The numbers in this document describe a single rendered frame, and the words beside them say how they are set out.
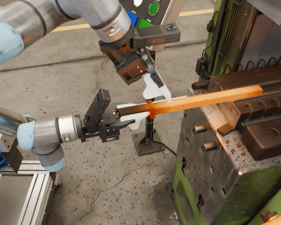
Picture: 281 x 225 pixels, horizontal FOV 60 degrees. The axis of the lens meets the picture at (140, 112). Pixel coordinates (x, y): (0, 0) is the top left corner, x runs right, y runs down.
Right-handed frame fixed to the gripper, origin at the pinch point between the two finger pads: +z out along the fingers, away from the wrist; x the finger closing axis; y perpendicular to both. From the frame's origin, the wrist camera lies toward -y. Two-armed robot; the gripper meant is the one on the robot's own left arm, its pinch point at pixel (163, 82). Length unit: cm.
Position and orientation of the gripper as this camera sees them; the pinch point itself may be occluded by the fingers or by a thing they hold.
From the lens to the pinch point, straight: 67.3
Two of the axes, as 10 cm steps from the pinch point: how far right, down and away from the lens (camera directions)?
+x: 2.5, 7.1, -6.6
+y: -8.5, 4.9, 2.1
